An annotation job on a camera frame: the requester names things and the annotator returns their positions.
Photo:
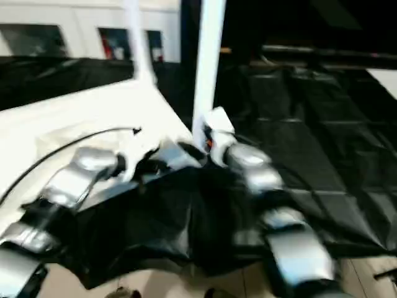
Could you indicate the white plastic table leg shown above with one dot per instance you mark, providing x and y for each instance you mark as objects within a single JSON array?
[
  {"x": 141, "y": 43},
  {"x": 208, "y": 68}
]

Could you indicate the white plastic table top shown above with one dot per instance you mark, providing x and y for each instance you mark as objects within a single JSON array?
[{"x": 80, "y": 118}]

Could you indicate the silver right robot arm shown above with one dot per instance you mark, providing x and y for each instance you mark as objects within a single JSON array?
[{"x": 273, "y": 211}]

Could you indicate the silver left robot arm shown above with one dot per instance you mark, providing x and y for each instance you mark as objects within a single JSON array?
[{"x": 68, "y": 186}]

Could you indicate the small yellow label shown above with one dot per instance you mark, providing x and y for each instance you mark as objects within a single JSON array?
[{"x": 224, "y": 49}]

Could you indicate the black plastic mat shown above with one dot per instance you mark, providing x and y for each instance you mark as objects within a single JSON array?
[{"x": 322, "y": 136}]

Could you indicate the silver metal bar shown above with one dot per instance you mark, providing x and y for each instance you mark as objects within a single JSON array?
[{"x": 329, "y": 51}]

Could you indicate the white glass-door cabinet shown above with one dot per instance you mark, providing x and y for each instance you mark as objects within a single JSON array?
[{"x": 62, "y": 25}]

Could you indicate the white flat sheet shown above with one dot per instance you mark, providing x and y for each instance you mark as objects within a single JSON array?
[{"x": 384, "y": 81}]

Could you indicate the black floor stand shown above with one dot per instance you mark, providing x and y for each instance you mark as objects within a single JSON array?
[{"x": 386, "y": 274}]

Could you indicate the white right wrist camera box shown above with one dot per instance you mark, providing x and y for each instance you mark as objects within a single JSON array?
[{"x": 218, "y": 133}]

